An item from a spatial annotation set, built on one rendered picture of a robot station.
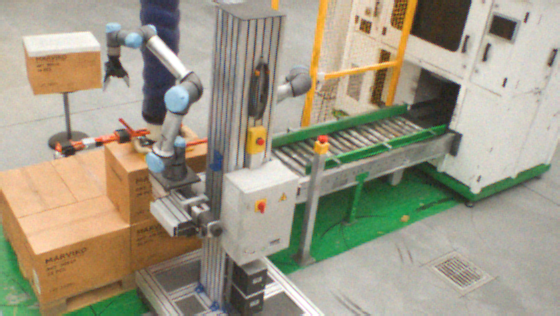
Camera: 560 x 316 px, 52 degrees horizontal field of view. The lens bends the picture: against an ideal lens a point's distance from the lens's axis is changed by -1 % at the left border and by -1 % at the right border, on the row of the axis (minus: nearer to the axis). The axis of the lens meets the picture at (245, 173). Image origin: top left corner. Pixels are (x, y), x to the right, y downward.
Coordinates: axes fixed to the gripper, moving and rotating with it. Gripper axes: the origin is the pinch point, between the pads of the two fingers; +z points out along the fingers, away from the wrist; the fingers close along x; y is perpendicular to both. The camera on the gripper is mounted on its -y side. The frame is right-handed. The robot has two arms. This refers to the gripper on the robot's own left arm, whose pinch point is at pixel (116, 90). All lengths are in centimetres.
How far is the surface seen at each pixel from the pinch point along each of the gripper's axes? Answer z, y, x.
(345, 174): 98, -7, -180
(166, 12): -33, 17, -37
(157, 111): 27.3, 19.3, -33.4
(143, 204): 84, 8, -18
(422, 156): 105, -7, -271
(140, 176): 63, 8, -17
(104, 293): 150, 11, 10
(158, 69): 0.6, 19.8, -34.2
